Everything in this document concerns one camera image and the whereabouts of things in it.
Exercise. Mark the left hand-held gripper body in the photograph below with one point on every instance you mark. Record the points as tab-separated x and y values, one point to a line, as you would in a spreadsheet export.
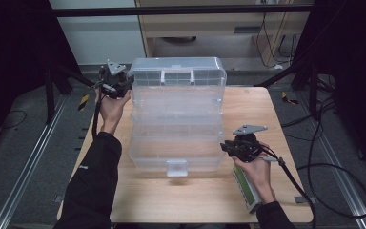
112	81

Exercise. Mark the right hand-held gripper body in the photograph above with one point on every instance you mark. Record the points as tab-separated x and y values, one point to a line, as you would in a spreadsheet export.
248	143

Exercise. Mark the green and white box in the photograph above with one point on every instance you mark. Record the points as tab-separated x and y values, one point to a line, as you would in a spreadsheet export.
246	187

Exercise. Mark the clear plastic storage box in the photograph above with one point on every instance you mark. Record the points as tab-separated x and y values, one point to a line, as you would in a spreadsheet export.
178	117

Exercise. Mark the person's left hand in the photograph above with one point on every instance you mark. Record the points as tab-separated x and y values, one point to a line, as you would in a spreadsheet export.
112	111

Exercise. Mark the person's right hand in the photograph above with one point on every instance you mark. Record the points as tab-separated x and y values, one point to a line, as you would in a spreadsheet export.
260	175

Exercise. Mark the yellow black tape strip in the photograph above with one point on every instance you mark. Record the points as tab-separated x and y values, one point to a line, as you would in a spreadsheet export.
83	102
288	98

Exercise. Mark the white cabinet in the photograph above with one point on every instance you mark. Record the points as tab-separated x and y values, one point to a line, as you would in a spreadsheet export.
98	35

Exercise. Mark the black metal stand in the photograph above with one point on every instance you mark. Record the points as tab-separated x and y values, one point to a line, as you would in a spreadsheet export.
49	95
313	89

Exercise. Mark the grey tape piece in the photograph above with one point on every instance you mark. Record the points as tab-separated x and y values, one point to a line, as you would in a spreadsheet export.
58	198
305	199

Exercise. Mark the black horizontal bar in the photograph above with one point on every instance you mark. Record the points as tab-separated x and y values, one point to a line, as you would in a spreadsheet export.
178	11

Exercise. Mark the white plug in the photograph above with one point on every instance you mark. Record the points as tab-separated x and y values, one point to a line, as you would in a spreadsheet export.
278	66

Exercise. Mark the light wooden desk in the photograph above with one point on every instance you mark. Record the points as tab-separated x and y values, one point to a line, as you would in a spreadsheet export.
209	28

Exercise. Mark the black curtain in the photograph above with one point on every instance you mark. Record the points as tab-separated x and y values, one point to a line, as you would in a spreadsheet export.
9	63
355	63

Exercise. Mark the metal floor rail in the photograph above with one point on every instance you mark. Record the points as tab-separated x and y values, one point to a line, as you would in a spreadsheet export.
340	168
28	165

